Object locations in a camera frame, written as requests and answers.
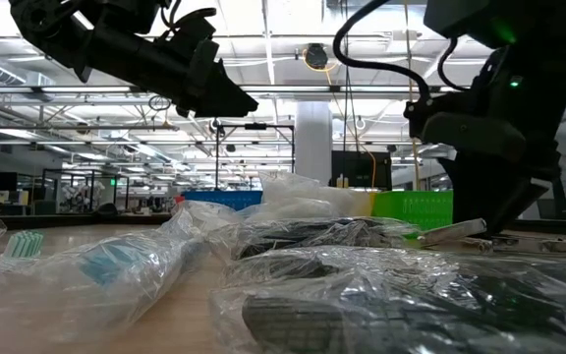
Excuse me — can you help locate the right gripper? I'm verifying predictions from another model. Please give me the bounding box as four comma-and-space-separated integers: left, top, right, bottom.
403, 91, 563, 237

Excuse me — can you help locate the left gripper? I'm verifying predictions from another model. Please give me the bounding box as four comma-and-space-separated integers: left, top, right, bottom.
163, 7, 260, 120

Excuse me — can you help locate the black sponge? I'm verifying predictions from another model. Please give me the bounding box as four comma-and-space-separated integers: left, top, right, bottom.
208, 245, 566, 354
208, 215, 423, 262

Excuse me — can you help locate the blue toothbrush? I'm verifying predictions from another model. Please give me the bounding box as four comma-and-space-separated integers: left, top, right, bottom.
0, 208, 215, 345

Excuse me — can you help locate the teal toothbrush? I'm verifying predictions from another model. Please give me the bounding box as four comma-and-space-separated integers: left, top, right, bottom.
0, 229, 46, 292

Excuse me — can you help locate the green plastic basket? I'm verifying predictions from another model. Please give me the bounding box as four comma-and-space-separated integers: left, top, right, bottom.
370, 190, 455, 232

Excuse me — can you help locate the white building column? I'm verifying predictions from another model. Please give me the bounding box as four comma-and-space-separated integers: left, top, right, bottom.
295, 100, 333, 186

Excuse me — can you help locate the blue plastic basket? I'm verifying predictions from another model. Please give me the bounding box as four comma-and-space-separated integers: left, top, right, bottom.
183, 190, 264, 211

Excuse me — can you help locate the yellow plastic basket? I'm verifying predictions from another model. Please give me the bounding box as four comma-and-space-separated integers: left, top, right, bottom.
356, 190, 377, 217

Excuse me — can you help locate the black metal rig frame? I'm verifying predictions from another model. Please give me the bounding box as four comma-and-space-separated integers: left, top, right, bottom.
213, 122, 297, 192

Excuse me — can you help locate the black hanging cable coil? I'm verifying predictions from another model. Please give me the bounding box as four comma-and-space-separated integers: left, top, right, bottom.
147, 93, 172, 112

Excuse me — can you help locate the yellow hanging cable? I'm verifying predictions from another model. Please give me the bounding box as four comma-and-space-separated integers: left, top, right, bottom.
403, 0, 421, 191

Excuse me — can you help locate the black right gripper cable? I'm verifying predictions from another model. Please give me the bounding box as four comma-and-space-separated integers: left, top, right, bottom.
331, 0, 432, 103

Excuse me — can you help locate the black wall screen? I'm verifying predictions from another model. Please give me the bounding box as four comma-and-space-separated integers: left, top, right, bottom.
331, 149, 393, 191

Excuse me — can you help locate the black framed glass enclosure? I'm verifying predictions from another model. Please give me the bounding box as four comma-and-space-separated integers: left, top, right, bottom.
41, 168, 130, 215

